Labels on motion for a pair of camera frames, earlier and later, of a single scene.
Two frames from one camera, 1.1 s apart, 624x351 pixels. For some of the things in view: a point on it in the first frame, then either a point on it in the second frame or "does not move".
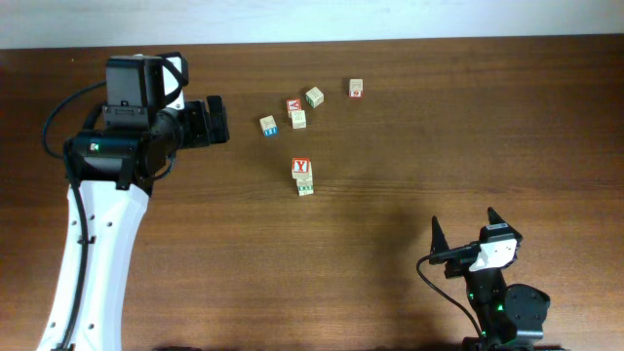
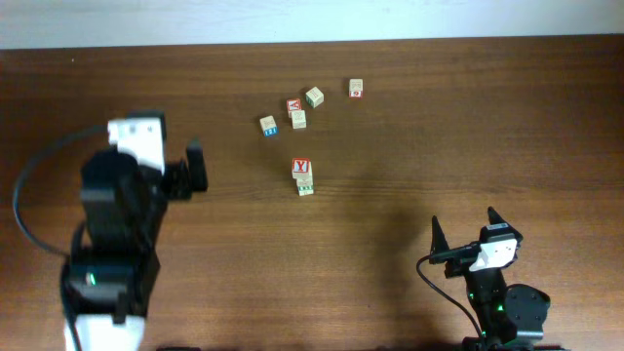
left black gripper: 197,113 -> 178,171
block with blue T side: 301,168 does not move
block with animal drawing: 304,181 does not move
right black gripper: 457,264 does not move
